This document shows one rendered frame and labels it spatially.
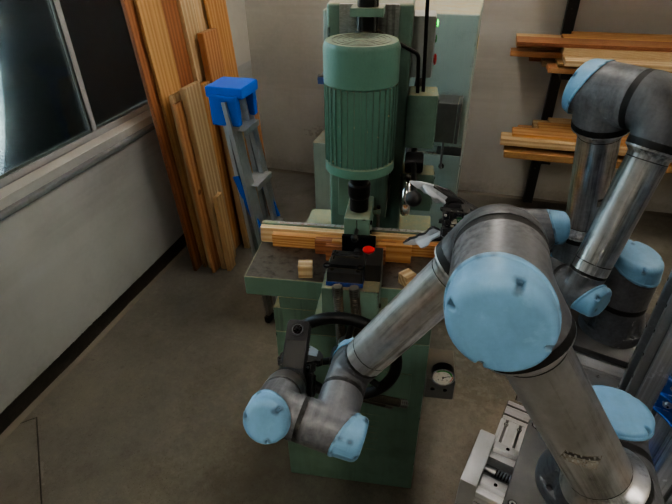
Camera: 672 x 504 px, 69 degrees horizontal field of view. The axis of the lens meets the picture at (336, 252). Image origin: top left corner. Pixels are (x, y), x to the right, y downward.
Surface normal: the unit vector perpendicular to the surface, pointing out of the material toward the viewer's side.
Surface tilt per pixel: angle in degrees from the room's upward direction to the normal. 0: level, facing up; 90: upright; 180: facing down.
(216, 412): 0
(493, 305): 85
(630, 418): 7
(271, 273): 0
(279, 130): 90
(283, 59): 90
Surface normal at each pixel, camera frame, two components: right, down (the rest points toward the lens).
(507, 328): -0.33, 0.44
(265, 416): -0.15, 0.08
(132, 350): 0.00, -0.83
